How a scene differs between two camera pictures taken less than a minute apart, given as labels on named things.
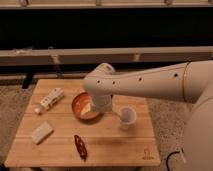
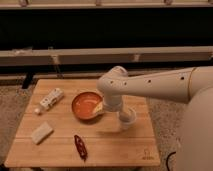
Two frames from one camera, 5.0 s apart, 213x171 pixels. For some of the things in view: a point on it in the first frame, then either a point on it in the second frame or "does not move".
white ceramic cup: (127, 117) does not move
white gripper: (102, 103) to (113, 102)
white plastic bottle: (47, 102) does not move
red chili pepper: (81, 147) does not move
